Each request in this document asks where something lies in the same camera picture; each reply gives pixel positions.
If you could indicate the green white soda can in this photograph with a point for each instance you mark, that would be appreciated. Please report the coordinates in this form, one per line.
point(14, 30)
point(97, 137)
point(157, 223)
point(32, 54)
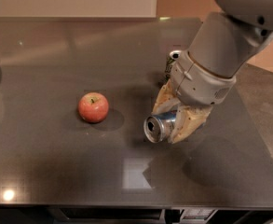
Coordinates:
point(171, 58)

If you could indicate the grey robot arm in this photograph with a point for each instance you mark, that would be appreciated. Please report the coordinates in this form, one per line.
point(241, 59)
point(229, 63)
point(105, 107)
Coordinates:
point(229, 38)

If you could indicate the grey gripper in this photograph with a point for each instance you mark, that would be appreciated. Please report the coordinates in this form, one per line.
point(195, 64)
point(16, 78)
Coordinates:
point(198, 82)

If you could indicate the silver blue redbull can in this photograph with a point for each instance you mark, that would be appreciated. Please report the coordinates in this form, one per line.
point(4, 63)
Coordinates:
point(158, 128)

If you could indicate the red apple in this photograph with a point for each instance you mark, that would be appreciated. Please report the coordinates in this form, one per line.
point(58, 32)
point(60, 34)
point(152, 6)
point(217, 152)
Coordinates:
point(93, 107)

